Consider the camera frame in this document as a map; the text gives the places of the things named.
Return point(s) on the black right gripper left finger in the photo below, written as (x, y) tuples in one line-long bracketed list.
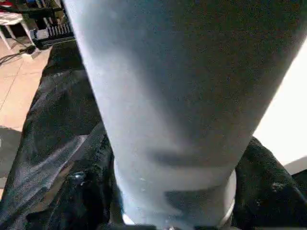
[(84, 196)]

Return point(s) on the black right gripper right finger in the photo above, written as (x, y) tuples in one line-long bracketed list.
[(268, 196)]

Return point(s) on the white upturned plastic table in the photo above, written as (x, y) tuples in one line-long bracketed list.
[(287, 119)]

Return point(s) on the white plastic table leg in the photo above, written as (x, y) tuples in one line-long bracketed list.
[(180, 95)]

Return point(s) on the black glossy mat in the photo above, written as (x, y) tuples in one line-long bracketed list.
[(60, 107)]

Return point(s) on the white plastic stool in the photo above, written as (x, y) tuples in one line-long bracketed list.
[(10, 20)]

